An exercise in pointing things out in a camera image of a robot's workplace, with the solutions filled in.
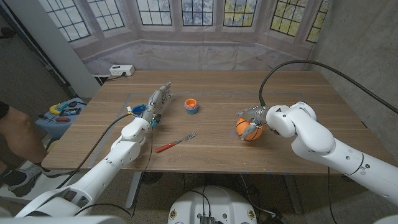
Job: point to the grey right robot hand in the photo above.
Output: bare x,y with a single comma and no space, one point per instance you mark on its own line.
259,114

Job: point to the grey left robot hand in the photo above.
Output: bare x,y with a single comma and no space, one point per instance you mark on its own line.
157,101

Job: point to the orange toy basketball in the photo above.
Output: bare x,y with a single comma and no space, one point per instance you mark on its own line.
242,124

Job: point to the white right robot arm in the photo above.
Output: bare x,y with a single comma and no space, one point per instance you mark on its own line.
311,133

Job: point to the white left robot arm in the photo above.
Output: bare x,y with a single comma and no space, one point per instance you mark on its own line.
102,168

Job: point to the stacked colourful plastic cups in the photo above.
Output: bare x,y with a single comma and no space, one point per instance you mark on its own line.
191,107

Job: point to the white power strip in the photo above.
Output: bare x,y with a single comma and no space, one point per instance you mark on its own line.
122,70

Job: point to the printed bay window backdrop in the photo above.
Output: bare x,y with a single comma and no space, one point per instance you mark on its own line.
199,53

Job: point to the white table leg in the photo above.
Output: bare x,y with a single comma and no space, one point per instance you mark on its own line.
293,194
133,189

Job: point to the small red tool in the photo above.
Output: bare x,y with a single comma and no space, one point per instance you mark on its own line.
62,119

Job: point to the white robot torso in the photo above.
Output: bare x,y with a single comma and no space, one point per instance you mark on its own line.
211,202

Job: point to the yellow curved tool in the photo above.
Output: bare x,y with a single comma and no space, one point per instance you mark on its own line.
53,109

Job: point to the person's bare leg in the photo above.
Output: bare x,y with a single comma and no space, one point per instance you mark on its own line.
18,133

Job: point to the grey black sneaker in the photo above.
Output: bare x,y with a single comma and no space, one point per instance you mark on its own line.
21,179

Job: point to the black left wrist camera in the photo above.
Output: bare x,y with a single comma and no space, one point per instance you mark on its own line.
156,119

